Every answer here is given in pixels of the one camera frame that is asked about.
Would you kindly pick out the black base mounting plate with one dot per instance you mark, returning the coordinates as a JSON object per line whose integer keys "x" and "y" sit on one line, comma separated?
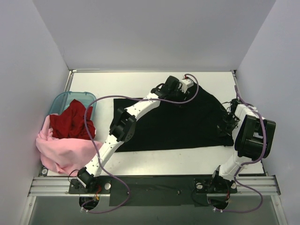
{"x": 157, "y": 190}

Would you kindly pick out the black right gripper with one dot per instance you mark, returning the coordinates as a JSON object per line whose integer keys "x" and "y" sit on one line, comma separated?
{"x": 225, "y": 124}

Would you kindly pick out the pink t shirt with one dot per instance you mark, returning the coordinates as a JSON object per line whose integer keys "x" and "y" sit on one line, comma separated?
{"x": 62, "y": 156}

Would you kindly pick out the teal plastic bin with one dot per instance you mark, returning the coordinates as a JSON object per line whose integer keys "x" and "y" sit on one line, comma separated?
{"x": 63, "y": 100}

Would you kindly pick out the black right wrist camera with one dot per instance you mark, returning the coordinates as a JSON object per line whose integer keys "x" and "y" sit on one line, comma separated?
{"x": 231, "y": 108}

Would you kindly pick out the black t shirt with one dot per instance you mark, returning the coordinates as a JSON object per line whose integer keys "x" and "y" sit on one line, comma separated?
{"x": 191, "y": 125}

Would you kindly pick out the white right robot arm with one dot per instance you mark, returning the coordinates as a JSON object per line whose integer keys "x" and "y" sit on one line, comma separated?
{"x": 252, "y": 144}

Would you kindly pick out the red t shirt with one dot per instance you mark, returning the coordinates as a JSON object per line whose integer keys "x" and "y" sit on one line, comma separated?
{"x": 74, "y": 122}

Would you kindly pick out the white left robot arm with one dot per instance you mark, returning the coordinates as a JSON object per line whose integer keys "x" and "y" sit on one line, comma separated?
{"x": 122, "y": 127}

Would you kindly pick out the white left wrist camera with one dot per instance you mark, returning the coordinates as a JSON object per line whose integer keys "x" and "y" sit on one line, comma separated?
{"x": 185, "y": 84}

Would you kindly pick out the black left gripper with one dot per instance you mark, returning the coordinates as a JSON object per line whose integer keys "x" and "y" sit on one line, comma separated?
{"x": 179, "y": 94}

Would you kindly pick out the aluminium front rail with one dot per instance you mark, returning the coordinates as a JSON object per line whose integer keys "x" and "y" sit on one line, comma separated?
{"x": 59, "y": 186}

